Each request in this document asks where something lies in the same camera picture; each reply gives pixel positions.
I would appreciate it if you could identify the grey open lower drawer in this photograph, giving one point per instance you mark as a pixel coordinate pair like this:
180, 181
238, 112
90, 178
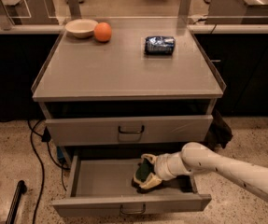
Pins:
104, 187

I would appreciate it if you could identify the black pole on floor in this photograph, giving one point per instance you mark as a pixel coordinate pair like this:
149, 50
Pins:
19, 191

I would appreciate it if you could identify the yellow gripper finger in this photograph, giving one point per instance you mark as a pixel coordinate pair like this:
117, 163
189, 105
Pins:
148, 159
151, 181

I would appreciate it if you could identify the grey upper drawer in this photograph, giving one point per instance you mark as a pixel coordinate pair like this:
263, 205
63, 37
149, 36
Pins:
128, 130

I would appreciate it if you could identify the grey metal drawer cabinet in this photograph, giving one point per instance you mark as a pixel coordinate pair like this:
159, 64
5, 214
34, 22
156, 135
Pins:
87, 79

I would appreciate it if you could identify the green and yellow sponge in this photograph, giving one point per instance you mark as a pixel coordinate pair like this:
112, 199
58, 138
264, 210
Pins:
143, 171

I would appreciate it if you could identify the blue crumpled chip bag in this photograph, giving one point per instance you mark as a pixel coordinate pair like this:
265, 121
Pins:
160, 45

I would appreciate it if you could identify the clear acrylic barrier panel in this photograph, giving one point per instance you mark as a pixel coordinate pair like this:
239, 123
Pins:
55, 11

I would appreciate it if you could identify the orange fruit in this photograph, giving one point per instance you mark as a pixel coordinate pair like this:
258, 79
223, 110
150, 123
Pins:
102, 32

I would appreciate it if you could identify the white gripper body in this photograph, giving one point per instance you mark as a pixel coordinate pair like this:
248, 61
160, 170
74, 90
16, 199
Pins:
162, 166

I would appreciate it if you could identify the dark cloth behind cabinet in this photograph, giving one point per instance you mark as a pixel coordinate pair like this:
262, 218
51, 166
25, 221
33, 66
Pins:
219, 132

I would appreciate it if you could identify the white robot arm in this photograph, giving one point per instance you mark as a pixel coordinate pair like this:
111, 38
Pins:
153, 170

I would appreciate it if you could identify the white ceramic bowl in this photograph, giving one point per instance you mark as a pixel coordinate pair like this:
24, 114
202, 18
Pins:
81, 28

